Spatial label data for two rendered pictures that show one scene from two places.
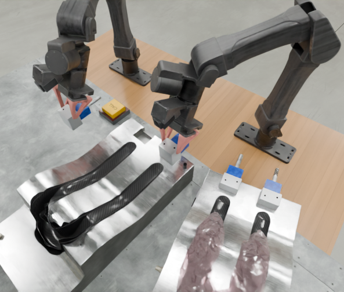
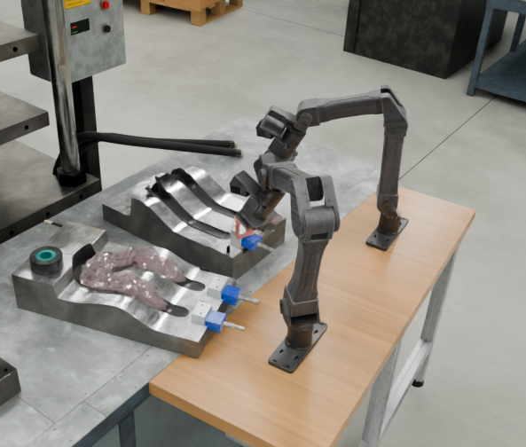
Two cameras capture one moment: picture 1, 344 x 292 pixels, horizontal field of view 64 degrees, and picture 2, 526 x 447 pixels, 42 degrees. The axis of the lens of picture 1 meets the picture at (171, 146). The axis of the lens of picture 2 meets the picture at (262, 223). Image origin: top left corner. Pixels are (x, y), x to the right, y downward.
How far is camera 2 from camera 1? 163 cm
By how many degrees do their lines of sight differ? 58
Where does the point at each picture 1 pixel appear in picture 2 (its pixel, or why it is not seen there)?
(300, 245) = (160, 358)
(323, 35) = (293, 199)
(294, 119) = (351, 381)
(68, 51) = (275, 119)
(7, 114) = not seen: hidden behind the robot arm
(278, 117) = (289, 292)
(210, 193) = (207, 278)
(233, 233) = (162, 284)
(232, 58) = (273, 176)
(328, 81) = not seen: outside the picture
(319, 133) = (330, 406)
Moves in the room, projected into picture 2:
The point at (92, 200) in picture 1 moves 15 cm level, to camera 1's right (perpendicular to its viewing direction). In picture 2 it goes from (185, 201) to (187, 230)
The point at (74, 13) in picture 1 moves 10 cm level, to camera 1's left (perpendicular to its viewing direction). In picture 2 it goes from (304, 105) to (299, 91)
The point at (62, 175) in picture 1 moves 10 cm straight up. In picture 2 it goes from (207, 184) to (208, 155)
